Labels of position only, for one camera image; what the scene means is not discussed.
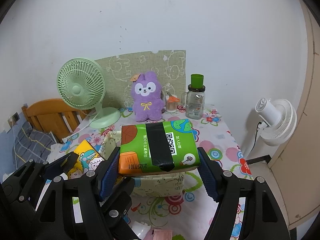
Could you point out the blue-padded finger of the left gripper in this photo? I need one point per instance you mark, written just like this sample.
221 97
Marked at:
27 182

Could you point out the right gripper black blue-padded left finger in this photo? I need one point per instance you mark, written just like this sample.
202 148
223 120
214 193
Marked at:
71 209

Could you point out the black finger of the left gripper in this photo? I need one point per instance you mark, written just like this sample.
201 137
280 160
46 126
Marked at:
118 203

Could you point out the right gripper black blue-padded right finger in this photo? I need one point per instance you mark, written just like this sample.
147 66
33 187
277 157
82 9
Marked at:
262 218

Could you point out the yellow cartoon tissue pack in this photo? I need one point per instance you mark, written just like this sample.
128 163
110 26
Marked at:
88 160

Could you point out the green tissue pack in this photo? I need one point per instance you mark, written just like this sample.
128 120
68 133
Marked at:
156 148

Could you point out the white tissue packet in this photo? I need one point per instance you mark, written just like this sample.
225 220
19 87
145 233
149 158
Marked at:
140 229

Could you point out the grey plaid pillow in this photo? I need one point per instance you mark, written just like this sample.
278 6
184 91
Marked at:
29 144

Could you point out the pink paper packet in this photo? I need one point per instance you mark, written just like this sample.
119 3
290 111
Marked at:
162 234

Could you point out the yellow cartoon fabric box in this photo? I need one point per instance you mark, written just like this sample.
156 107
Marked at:
163 185

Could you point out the beige cabinet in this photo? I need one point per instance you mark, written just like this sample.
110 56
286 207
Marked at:
296 168

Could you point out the floral tablecloth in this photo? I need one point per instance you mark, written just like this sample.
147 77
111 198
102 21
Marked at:
189 214

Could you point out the white circulator fan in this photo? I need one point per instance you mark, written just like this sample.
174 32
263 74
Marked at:
279 120

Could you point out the toothpick jar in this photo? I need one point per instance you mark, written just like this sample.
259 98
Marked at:
170 107

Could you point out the purple plush bunny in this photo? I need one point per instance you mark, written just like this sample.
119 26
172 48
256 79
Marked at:
146 94

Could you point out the green desk fan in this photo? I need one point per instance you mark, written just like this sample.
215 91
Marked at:
81 84

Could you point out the glass mason jar mug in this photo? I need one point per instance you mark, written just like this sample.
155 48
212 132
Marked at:
193 101

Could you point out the green plastic cup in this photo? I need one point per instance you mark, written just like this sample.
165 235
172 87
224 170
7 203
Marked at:
197 81

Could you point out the beige cartoon puzzle mat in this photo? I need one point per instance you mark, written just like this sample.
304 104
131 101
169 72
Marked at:
169 66

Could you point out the wall power socket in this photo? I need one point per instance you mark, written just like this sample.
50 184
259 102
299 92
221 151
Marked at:
15 117

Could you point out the orange handled scissors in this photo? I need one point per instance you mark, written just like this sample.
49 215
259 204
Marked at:
171 98

